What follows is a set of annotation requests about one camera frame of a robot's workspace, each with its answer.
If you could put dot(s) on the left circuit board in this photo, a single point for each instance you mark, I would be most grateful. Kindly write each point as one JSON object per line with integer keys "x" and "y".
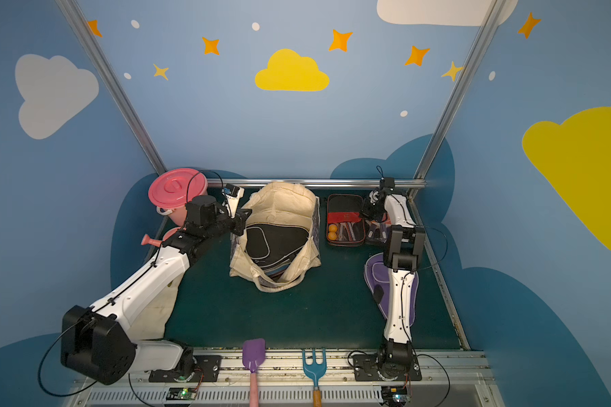
{"x": 182, "y": 394}

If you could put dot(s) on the clear-packaged red paddle set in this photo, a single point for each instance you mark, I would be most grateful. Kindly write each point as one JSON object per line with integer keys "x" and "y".
{"x": 376, "y": 232}

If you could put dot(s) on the right circuit board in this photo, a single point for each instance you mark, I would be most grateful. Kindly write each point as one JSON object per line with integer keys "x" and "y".
{"x": 394, "y": 397}

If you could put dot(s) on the black red paddle case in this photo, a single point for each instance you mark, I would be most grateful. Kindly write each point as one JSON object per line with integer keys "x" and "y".
{"x": 344, "y": 211}

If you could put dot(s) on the aluminium back rail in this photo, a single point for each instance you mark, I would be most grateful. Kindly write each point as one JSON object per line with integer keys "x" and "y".
{"x": 353, "y": 184}

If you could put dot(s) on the teal toy rake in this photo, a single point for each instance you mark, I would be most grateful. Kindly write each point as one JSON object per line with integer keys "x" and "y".
{"x": 315, "y": 371}

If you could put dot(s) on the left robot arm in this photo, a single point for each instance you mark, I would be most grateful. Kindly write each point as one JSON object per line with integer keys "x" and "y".
{"x": 97, "y": 341}

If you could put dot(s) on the circuit board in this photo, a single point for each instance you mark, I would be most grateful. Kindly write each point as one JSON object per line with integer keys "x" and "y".
{"x": 394, "y": 397}
{"x": 182, "y": 394}

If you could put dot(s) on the cream work glove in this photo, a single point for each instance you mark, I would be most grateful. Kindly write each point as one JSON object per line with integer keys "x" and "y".
{"x": 150, "y": 324}

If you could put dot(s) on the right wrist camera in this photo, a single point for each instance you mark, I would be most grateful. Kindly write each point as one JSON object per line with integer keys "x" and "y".
{"x": 374, "y": 197}

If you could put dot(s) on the pink bucket with lid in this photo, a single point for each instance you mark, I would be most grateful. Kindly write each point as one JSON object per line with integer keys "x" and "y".
{"x": 170, "y": 192}

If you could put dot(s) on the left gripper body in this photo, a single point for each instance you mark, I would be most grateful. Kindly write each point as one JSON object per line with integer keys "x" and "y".
{"x": 238, "y": 221}

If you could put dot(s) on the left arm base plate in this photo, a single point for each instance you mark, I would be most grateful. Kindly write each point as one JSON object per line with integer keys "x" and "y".
{"x": 196, "y": 368}

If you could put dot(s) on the purple toy shovel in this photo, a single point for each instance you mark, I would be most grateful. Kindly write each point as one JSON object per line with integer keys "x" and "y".
{"x": 253, "y": 356}

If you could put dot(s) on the black white-piped paddle case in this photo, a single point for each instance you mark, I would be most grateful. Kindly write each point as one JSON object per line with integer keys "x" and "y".
{"x": 274, "y": 247}

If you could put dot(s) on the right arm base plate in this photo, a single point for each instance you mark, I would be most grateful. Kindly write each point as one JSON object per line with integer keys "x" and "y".
{"x": 366, "y": 368}

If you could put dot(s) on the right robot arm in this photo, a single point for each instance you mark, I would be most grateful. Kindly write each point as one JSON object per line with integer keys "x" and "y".
{"x": 401, "y": 257}

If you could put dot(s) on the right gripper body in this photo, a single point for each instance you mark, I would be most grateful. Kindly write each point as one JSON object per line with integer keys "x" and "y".
{"x": 369, "y": 209}

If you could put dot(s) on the pink watering can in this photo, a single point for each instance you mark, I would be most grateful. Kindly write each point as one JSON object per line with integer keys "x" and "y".
{"x": 148, "y": 240}

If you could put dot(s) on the purple paddle case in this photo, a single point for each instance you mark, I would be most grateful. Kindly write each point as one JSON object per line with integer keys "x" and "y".
{"x": 376, "y": 276}

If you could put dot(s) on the cream canvas tote bag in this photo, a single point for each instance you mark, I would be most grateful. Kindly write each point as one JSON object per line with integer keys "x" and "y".
{"x": 284, "y": 204}

